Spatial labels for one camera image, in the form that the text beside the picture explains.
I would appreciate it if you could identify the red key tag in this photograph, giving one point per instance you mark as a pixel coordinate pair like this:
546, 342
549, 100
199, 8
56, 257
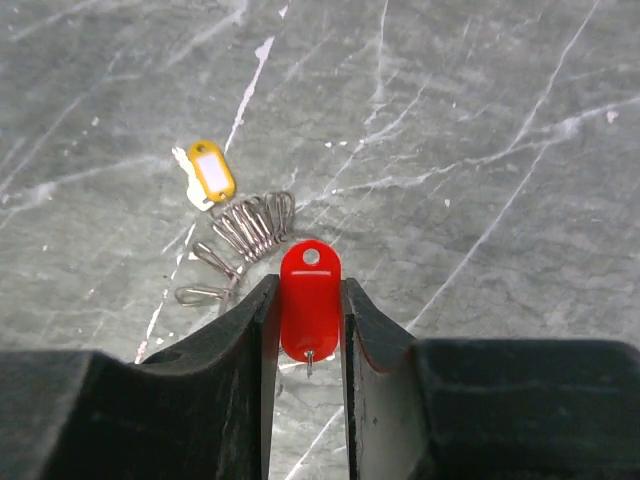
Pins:
310, 277

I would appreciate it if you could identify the yellow key tag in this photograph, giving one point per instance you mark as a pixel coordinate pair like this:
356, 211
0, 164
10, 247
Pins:
212, 171

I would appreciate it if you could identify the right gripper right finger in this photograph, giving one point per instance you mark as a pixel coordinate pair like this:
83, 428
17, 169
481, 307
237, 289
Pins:
460, 408

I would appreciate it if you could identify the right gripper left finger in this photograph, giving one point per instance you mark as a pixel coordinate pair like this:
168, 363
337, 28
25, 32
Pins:
201, 408

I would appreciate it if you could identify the large metal keyring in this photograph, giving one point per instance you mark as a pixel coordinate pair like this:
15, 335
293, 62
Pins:
253, 228

